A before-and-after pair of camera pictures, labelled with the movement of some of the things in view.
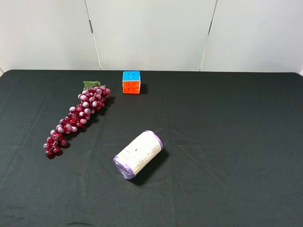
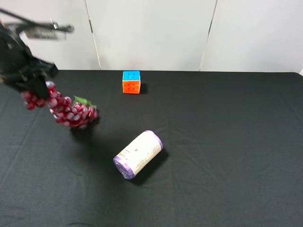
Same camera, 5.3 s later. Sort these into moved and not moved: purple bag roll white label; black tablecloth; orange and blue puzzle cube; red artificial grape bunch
Moved: red artificial grape bunch
Not moved: purple bag roll white label; orange and blue puzzle cube; black tablecloth
